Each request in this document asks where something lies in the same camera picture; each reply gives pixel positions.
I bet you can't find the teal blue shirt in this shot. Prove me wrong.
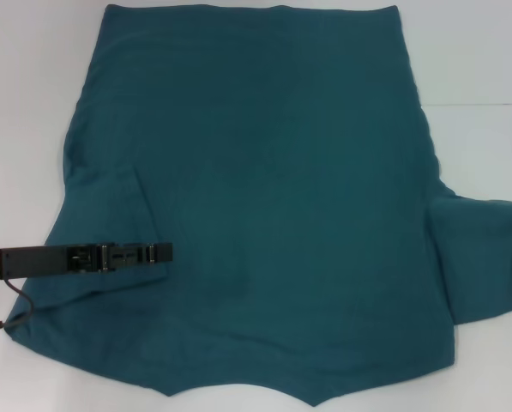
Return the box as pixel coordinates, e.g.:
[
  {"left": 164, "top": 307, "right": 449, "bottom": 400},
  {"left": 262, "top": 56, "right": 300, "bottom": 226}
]
[{"left": 4, "top": 3, "right": 512, "bottom": 407}]

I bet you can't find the left arm dark cable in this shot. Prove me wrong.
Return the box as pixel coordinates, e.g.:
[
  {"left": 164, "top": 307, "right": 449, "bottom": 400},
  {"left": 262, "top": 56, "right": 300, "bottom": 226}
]
[{"left": 0, "top": 278, "right": 34, "bottom": 332}]

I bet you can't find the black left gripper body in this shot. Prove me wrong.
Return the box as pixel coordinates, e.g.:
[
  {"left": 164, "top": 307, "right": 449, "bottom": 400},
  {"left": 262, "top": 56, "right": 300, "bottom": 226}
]
[{"left": 0, "top": 243, "right": 99, "bottom": 281}]

